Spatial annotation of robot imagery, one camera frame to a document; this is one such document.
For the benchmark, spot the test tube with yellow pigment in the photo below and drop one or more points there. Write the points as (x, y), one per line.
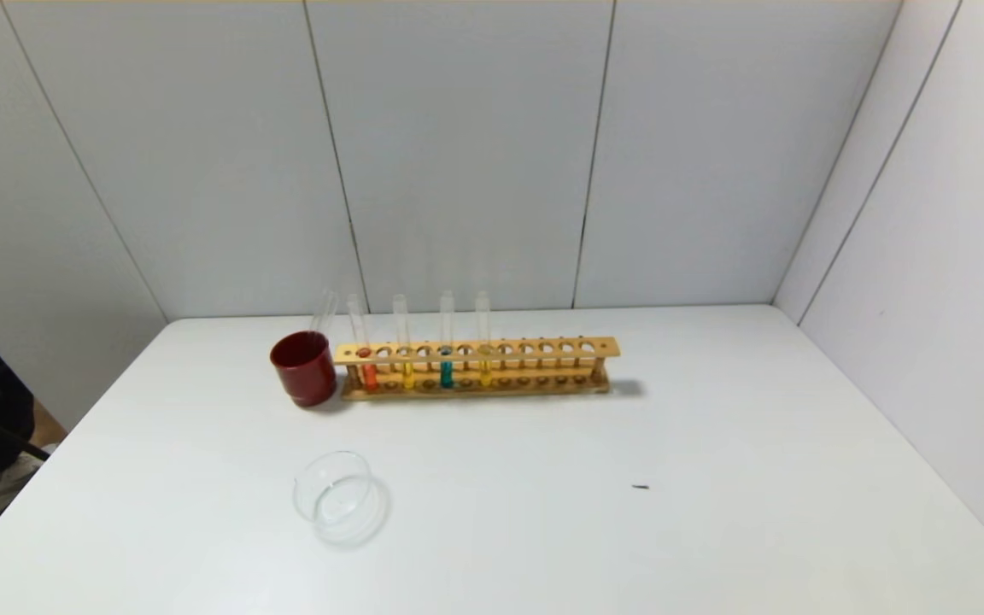
(484, 372)
(407, 376)

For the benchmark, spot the test tube with red pigment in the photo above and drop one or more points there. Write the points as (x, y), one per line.
(369, 376)

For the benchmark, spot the wooden test tube rack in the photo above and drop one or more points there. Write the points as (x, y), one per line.
(543, 348)

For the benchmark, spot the test tube with teal pigment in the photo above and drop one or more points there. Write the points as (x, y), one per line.
(446, 374)

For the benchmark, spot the empty clear test tube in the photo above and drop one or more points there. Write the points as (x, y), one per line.
(325, 312)

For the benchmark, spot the dark red cup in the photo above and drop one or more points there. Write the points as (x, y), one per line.
(304, 376)

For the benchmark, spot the clear glass beaker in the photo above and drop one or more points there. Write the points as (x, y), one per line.
(338, 504)

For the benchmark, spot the white sneaker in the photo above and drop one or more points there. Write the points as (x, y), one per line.
(1, 491)

